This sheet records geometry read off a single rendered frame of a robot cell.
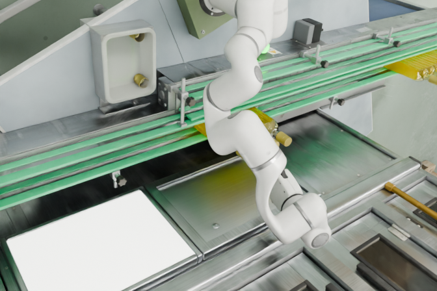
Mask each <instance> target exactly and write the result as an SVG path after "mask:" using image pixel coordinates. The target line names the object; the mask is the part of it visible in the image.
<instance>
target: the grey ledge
mask: <svg viewBox="0 0 437 291"><path fill-rule="evenodd" d="M384 82H385V79H383V80H381V81H377V82H374V83H371V84H368V85H366V86H363V87H360V88H357V89H354V90H351V91H348V92H345V93H343V94H339V95H338V99H344V100H345V102H346V101H349V100H351V99H354V98H357V97H360V96H362V95H365V94H368V93H371V92H374V91H377V90H379V89H382V88H385V87H386V86H385V85H384ZM330 102H331V101H330V100H328V99H324V100H322V101H319V102H316V103H313V104H310V105H307V106H305V107H301V108H298V109H295V110H292V111H290V112H286V113H284V114H281V115H278V116H275V117H272V119H274V120H275V121H276V122H277V123H279V122H281V121H284V120H288V119H290V118H293V117H295V116H299V115H301V114H304V113H307V112H310V111H313V110H315V109H318V108H320V109H321V110H324V109H326V108H329V107H330ZM335 105H338V102H336V101H335V102H334V103H333V106H335Z"/></svg>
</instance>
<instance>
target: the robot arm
mask: <svg viewBox="0 0 437 291"><path fill-rule="evenodd" d="M204 3H205V5H206V7H207V8H208V9H210V10H211V11H213V12H225V13H227V14H229V15H230V16H232V17H234V18H236V19H237V32H236V33H235V34H234V35H233V36H232V37H231V38H230V39H229V40H228V41H227V43H226V45H225V47H224V54H225V57H226V59H227V60H228V61H229V62H230V63H231V65H232V68H231V70H230V71H228V72H226V73H225V74H223V75H221V76H220V77H219V78H217V79H215V80H214V81H211V82H210V83H209V84H207V85H206V87H205V88H204V94H203V102H204V118H205V130H206V134H207V139H208V141H209V144H210V146H211V148H212V149H213V151H214V152H216V153H217V154H219V155H228V154H230V153H233V152H235V151H238V152H239V154H240V155H241V156H242V158H243V159H244V161H245V162H246V164H247V165H248V167H249V168H250V169H251V170H252V172H253V173H254V175H255V176H256V180H257V183H256V205H257V208H258V211H259V213H260V215H261V217H262V218H263V220H264V222H265V223H266V224H267V226H268V227H269V229H270V230H271V232H272V233H273V235H274V236H275V237H276V238H277V239H278V241H279V242H281V243H283V244H290V243H292V242H294V241H295V240H297V239H298V238H301V240H302V241H303V242H304V243H305V245H306V246H307V247H309V248H311V249H317V248H320V247H322V246H324V245H325V244H326V243H327V242H328V241H329V239H330V237H331V230H330V228H329V226H328V222H327V213H326V205H325V203H324V201H323V200H322V199H321V197H320V196H318V195H317V194H315V193H308V194H306V195H303V192H302V190H301V188H300V186H299V184H298V183H297V181H296V180H295V178H294V177H293V176H292V174H291V173H290V171H289V170H288V169H286V170H284V168H285V165H286V163H287V159H286V157H285V155H284V154H283V153H282V151H281V150H280V148H279V147H278V146H277V144H276V142H275V141H274V140H273V138H272V136H271V135H270V133H269V132H268V130H267V129H266V127H265V126H264V124H263V123H262V122H261V120H260V119H259V117H258V116H257V115H256V114H255V113H254V112H252V111H251V110H241V111H238V112H234V113H233V114H231V112H230V109H232V108H234V107H236V106H237V105H240V104H241V103H244V102H245V101H247V100H249V99H251V98H252V97H254V96H255V95H256V94H257V93H258V92H259V91H260V89H261V87H262V84H263V74H262V72H261V69H260V66H259V64H258V61H257V57H259V55H260V54H261V53H262V51H263V50H264V49H265V48H266V47H267V46H268V44H269V43H270V42H271V40H272V39H275V38H278V37H280V36H281V35H283V33H284V32H285V30H286V27H287V19H288V0H204ZM269 196H270V199H271V201H272V203H274V205H275V206H276V208H277V209H278V210H279V211H280V212H279V213H278V214H277V215H275V216H274V215H273V213H272V212H271V210H270V208H269Z"/></svg>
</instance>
